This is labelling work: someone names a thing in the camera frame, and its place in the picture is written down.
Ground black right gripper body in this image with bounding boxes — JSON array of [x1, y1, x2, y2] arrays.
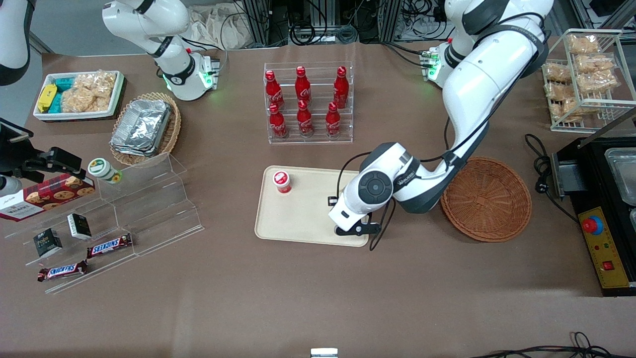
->
[[0, 143, 48, 183]]

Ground cream plastic tray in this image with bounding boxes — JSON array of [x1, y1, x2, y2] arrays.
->
[[254, 166, 371, 248]]

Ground oval light wicker basket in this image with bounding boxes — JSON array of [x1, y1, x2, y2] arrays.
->
[[109, 92, 182, 167]]

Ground round brown wicker basket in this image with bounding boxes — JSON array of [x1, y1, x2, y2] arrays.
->
[[440, 157, 533, 243]]

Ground white plastic crate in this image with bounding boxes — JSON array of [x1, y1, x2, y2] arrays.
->
[[32, 70, 125, 122]]

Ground green white sunflower lid cup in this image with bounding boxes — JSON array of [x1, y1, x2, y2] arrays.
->
[[87, 158, 123, 185]]

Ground red tartan cookie box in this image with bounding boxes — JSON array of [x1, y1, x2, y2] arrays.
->
[[0, 174, 95, 222]]

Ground yellow snack package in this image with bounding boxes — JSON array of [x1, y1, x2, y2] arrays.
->
[[37, 84, 58, 113]]

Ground clear bag of crackers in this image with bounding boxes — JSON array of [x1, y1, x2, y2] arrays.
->
[[60, 88, 113, 114], [75, 71, 118, 96]]

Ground small black carton box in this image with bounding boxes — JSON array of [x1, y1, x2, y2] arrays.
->
[[67, 213, 93, 241], [33, 228, 63, 258]]

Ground red white yoghurt cup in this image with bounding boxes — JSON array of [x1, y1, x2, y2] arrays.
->
[[272, 171, 293, 195]]

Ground clear acrylic bottle rack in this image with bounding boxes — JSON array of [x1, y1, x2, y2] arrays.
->
[[263, 62, 355, 145]]

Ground stack of foil trays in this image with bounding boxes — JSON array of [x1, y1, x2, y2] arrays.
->
[[110, 98, 172, 157]]

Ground red cola bottle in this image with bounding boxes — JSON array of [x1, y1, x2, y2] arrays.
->
[[268, 103, 289, 139], [325, 102, 342, 139], [296, 99, 315, 138], [264, 70, 286, 109], [332, 66, 349, 109], [295, 66, 312, 103]]

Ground Snickers chocolate bar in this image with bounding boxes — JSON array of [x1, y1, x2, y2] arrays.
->
[[37, 260, 88, 283], [86, 233, 133, 259]]

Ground clear acrylic stepped display stand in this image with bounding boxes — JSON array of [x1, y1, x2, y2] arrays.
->
[[5, 152, 205, 295]]

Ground white cloth bags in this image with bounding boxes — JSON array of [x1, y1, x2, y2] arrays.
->
[[190, 4, 251, 51]]

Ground red emergency stop button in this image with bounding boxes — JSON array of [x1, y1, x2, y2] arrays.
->
[[582, 216, 605, 236]]

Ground clear bag of fried snacks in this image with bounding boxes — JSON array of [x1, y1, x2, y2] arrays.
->
[[575, 53, 617, 75], [545, 63, 572, 85], [549, 98, 582, 123], [576, 70, 622, 94], [566, 33, 601, 55], [545, 82, 575, 100]]

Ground black heating machine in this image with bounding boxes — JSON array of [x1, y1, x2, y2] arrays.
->
[[551, 133, 636, 298]]

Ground yellow control panel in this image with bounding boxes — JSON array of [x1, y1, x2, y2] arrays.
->
[[578, 206, 632, 290]]

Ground steel pan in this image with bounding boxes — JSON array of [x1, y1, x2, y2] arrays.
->
[[604, 147, 636, 207]]

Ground grey metal bar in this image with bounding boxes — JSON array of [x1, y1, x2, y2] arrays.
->
[[578, 106, 636, 150]]

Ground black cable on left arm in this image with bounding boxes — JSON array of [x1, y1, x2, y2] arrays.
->
[[325, 99, 497, 251]]

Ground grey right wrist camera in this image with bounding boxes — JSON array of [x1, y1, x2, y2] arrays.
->
[[0, 175, 23, 199]]

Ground black power cable with plug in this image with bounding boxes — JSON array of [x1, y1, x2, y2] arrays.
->
[[525, 133, 580, 222]]

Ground black background cable bundle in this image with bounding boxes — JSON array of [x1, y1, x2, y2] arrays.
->
[[268, 0, 448, 45]]

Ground aluminium frame rack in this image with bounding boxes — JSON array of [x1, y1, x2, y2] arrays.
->
[[241, 0, 404, 47]]

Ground black floor cables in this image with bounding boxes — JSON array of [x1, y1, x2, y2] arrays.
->
[[470, 332, 636, 358]]

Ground white wire shelf rack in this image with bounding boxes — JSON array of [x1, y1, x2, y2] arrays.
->
[[541, 28, 636, 134]]

